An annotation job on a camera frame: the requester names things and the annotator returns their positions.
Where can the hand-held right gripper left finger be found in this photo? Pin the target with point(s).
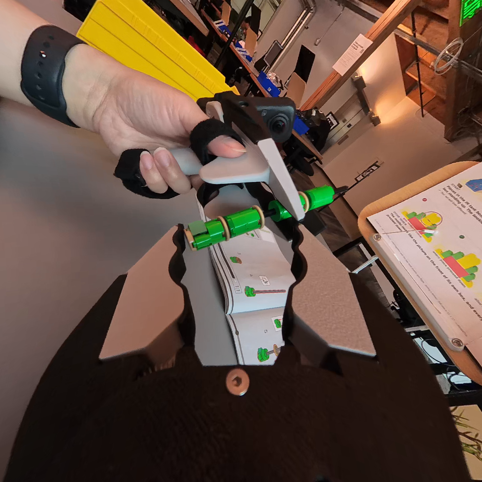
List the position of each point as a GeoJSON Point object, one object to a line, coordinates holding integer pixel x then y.
{"type": "Point", "coordinates": [147, 308]}

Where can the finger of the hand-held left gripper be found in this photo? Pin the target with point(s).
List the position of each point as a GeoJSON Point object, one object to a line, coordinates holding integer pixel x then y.
{"type": "Point", "coordinates": [226, 201]}
{"type": "Point", "coordinates": [280, 177]}

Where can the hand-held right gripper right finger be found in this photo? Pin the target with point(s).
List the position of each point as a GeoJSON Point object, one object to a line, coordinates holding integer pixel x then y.
{"type": "Point", "coordinates": [327, 301]}

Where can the green toy bamboo stalk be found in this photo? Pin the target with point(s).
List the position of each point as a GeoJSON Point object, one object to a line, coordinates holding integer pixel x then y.
{"type": "Point", "coordinates": [241, 220]}

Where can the person's left hand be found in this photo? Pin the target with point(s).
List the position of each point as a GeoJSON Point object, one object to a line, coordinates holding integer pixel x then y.
{"type": "Point", "coordinates": [131, 109]}

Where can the blue plastic bin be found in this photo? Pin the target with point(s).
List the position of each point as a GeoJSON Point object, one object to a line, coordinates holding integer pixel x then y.
{"type": "Point", "coordinates": [269, 83]}
{"type": "Point", "coordinates": [301, 125]}

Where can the black bag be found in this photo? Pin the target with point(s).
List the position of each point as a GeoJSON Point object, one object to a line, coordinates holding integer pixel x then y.
{"type": "Point", "coordinates": [316, 128]}

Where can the white instruction booklet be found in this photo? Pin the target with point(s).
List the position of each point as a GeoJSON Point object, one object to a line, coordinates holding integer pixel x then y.
{"type": "Point", "coordinates": [256, 278]}

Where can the yellow plastic bin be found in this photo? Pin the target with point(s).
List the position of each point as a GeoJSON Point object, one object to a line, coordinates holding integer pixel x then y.
{"type": "Point", "coordinates": [150, 41]}

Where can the wooden board with instruction sheet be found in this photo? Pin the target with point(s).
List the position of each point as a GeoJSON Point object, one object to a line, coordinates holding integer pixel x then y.
{"type": "Point", "coordinates": [433, 244]}

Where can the white paper notice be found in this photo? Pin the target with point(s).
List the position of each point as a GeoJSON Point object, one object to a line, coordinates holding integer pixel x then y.
{"type": "Point", "coordinates": [352, 54]}

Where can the black wrist watch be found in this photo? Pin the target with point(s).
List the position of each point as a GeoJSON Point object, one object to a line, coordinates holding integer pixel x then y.
{"type": "Point", "coordinates": [45, 75]}

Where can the green exit sign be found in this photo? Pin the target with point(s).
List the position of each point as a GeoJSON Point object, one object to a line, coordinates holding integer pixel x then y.
{"type": "Point", "coordinates": [470, 11]}

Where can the wooden post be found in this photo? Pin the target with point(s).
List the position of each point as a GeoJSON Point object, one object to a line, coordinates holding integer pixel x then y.
{"type": "Point", "coordinates": [388, 22]}

